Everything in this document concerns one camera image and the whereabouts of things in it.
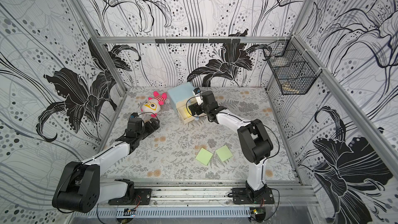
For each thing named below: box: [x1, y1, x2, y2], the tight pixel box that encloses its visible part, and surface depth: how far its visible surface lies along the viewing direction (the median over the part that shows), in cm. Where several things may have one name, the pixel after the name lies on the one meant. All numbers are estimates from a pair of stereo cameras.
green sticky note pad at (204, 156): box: [195, 147, 213, 166], surface depth 88 cm
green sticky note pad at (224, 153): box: [215, 144, 234, 162], surface depth 88 cm
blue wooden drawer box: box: [167, 81, 205, 125], surface depth 97 cm
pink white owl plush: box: [140, 91, 168, 121], surface depth 103 cm
